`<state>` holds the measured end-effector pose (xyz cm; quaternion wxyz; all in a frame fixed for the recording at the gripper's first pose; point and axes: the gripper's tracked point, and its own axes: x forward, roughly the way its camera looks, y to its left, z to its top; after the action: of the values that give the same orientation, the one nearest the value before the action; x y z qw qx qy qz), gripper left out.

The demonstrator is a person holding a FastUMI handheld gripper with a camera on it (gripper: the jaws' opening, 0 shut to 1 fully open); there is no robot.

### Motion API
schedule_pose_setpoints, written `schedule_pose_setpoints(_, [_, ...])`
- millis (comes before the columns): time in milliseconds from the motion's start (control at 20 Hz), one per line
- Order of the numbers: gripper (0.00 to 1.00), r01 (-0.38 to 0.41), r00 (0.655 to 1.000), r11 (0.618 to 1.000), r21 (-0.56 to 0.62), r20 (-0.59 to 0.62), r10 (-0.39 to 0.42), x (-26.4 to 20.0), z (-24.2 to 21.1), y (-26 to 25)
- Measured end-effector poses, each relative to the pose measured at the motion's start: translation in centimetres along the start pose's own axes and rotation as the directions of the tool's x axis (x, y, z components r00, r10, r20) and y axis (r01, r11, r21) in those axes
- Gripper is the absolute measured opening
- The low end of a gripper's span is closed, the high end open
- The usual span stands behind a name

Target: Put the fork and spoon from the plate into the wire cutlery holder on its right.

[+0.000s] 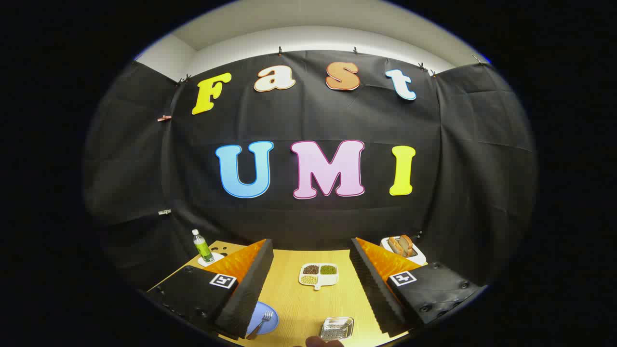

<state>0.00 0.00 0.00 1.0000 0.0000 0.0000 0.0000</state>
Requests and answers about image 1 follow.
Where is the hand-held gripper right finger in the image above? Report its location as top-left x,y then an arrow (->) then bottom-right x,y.
350,237 -> 487,338

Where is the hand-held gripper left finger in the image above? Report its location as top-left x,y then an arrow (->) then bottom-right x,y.
147,239 -> 274,339

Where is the fork with brown handle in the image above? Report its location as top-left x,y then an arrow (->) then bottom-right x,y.
246,311 -> 274,340

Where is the blue round plate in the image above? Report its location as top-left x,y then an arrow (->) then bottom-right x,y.
246,301 -> 279,336

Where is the white toaster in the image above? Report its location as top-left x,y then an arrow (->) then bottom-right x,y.
380,236 -> 428,267

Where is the perforated metal drain tray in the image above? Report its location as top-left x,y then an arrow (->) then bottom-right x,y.
320,317 -> 355,342

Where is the white divided dish with beans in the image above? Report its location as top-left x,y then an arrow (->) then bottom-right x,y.
298,263 -> 339,291

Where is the green plastic bottle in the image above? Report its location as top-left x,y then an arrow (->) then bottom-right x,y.
192,229 -> 215,263

